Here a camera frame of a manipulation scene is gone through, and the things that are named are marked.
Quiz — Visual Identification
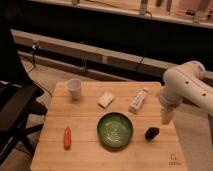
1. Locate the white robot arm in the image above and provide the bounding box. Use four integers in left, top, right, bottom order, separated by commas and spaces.
158, 61, 213, 125

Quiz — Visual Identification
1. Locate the black cable on floor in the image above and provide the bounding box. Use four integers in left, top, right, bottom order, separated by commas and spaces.
19, 41, 54, 98

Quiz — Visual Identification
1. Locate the small black eraser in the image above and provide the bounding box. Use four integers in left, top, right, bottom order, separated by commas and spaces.
145, 127, 160, 140

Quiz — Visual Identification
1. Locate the beige sponge block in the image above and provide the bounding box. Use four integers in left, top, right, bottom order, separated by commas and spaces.
98, 92, 115, 108

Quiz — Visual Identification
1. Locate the white tube bottle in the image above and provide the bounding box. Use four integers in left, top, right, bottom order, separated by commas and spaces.
128, 87, 148, 114

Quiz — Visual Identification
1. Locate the black office chair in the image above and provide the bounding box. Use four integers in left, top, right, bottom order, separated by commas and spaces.
0, 10, 47, 165

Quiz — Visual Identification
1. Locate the orange carrot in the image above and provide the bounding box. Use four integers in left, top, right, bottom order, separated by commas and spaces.
64, 127, 71, 150

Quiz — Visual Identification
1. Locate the white paper cup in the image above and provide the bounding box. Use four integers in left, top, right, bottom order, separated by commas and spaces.
66, 78, 82, 100

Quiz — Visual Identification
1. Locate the green ceramic bowl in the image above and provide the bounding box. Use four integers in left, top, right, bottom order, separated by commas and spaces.
97, 112, 133, 148

